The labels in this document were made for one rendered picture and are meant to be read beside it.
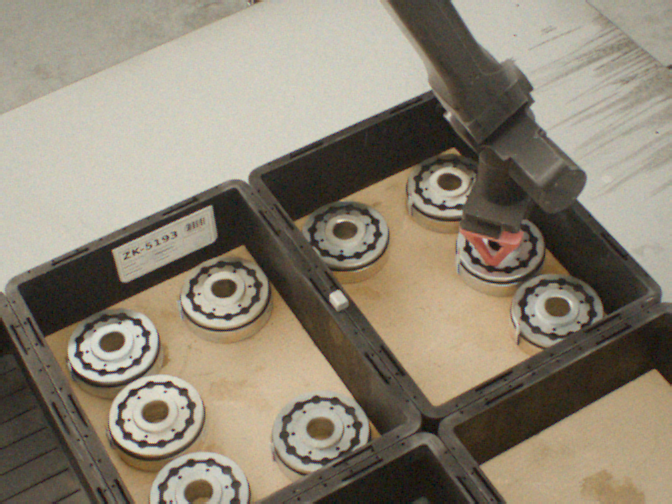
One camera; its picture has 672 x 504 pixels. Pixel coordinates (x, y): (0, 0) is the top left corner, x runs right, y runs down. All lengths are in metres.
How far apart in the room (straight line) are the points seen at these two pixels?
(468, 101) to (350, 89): 0.70
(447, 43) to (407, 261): 0.44
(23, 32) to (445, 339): 1.96
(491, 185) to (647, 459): 0.33
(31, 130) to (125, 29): 1.26
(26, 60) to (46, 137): 1.24
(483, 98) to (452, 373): 0.34
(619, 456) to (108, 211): 0.79
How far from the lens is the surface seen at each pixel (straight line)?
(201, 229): 1.54
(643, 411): 1.46
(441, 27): 1.17
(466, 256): 1.53
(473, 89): 1.27
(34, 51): 3.21
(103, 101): 2.00
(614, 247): 1.48
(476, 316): 1.52
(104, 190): 1.87
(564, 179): 1.34
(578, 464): 1.42
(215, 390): 1.47
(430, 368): 1.48
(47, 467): 1.46
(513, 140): 1.35
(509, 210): 1.45
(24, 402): 1.51
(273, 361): 1.49
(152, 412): 1.45
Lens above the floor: 2.04
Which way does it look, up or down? 50 degrees down
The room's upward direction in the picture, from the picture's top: 4 degrees counter-clockwise
